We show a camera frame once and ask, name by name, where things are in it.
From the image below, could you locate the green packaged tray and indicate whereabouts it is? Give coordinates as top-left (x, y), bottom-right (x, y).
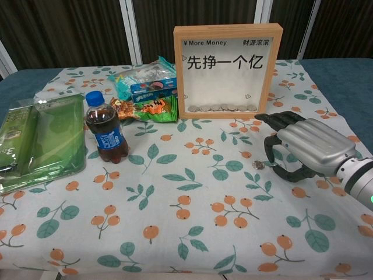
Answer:
top-left (0, 93), bottom-right (87, 195)

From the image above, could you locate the cola bottle blue cap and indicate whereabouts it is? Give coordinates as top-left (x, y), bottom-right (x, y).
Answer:
top-left (84, 90), bottom-right (131, 164)

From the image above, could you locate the orange green snack bag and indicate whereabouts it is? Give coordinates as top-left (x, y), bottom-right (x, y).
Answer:
top-left (109, 94), bottom-right (179, 123)

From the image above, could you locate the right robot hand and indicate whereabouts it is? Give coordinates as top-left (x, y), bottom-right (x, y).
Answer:
top-left (254, 111), bottom-right (358, 184)

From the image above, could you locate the teal table cover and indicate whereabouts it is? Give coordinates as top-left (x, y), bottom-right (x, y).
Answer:
top-left (0, 58), bottom-right (373, 152)

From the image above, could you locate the teal snack bag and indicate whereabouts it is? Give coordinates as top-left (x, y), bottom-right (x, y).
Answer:
top-left (107, 55), bottom-right (178, 102)

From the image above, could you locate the wooden frame coin bank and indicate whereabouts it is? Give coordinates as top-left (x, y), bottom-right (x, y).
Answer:
top-left (173, 24), bottom-right (284, 120)

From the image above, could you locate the floral tablecloth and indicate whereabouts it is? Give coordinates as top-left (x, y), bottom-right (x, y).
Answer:
top-left (0, 59), bottom-right (373, 277)

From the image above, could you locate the blue cookie box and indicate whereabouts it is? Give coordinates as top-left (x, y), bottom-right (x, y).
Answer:
top-left (129, 78), bottom-right (178, 103)

